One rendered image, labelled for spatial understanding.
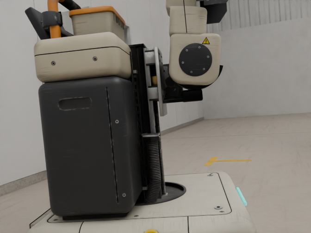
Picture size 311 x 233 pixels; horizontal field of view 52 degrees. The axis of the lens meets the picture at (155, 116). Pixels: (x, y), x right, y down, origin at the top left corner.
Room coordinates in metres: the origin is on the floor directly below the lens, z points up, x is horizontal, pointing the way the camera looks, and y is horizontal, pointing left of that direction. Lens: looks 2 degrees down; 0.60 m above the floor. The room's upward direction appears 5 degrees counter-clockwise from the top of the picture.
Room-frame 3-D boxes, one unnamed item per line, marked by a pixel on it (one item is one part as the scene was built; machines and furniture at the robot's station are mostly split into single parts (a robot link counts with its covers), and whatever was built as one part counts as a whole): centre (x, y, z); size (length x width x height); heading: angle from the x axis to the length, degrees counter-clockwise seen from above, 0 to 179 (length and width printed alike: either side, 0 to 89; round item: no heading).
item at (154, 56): (1.18, -0.12, 0.68); 0.28 x 0.27 x 0.25; 173
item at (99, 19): (1.15, 0.17, 0.87); 0.23 x 0.15 x 0.11; 173
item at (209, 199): (1.14, 0.05, 0.16); 0.67 x 0.64 x 0.25; 83
